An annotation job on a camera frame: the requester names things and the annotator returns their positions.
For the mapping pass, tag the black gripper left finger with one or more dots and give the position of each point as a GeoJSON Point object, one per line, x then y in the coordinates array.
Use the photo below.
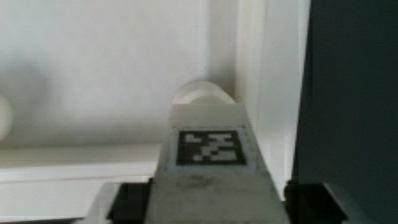
{"type": "Point", "coordinates": [130, 203]}

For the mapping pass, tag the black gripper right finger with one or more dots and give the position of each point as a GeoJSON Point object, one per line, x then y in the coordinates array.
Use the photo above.
{"type": "Point", "coordinates": [310, 204]}

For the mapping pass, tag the white leg with tag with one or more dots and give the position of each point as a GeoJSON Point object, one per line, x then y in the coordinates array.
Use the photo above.
{"type": "Point", "coordinates": [212, 185]}

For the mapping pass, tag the white square table top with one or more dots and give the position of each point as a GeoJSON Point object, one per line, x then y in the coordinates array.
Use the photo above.
{"type": "Point", "coordinates": [98, 57]}

